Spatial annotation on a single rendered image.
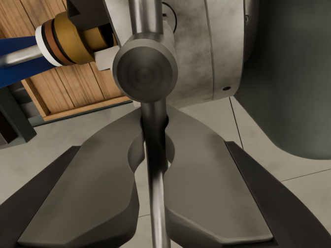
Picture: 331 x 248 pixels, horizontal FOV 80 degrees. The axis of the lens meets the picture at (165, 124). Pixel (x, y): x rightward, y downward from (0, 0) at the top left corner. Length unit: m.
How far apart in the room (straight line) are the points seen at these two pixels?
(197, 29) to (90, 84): 0.46
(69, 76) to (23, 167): 1.77
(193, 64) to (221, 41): 0.03
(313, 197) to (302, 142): 2.24
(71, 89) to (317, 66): 0.58
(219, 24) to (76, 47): 0.23
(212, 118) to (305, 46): 1.42
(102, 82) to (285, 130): 0.48
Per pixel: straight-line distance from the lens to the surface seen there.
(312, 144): 0.29
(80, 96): 0.65
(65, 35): 0.36
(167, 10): 0.21
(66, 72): 0.65
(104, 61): 0.36
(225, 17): 0.22
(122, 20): 0.21
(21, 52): 0.44
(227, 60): 0.24
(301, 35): 0.24
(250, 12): 0.28
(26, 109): 0.79
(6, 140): 0.74
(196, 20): 0.21
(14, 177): 2.49
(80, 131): 1.83
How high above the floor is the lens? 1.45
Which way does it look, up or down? 63 degrees down
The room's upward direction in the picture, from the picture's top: 177 degrees counter-clockwise
